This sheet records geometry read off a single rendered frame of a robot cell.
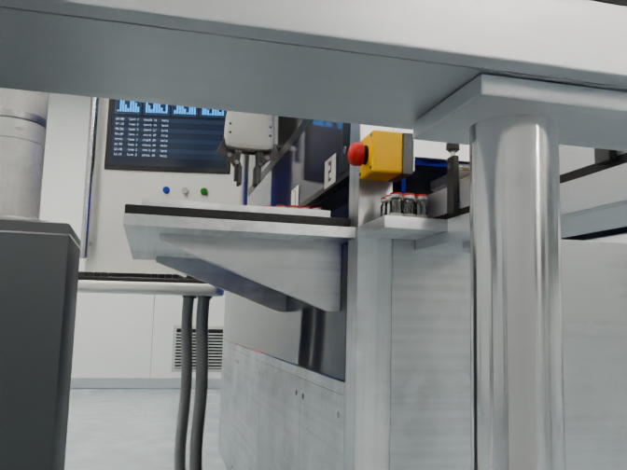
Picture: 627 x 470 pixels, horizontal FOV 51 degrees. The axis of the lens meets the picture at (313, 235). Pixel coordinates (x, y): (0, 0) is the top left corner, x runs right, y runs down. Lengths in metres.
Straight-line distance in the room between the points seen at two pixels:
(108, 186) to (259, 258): 1.05
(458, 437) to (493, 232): 0.89
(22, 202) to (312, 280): 0.53
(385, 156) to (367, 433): 0.47
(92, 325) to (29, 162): 5.48
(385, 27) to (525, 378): 0.19
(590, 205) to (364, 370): 0.54
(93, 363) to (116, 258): 4.58
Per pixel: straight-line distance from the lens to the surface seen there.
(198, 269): 1.70
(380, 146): 1.10
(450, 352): 1.22
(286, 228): 1.14
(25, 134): 1.25
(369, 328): 1.16
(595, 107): 0.38
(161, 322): 6.66
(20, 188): 1.23
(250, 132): 1.36
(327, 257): 1.24
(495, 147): 0.38
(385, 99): 0.39
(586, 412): 1.37
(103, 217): 2.17
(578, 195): 0.79
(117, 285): 1.90
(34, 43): 0.35
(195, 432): 2.22
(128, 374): 6.69
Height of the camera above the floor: 0.72
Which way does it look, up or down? 7 degrees up
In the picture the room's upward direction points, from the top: 2 degrees clockwise
